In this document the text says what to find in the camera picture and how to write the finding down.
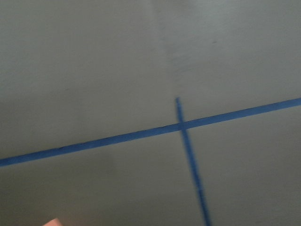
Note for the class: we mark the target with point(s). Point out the orange foam block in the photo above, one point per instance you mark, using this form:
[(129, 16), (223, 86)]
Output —
[(53, 222)]

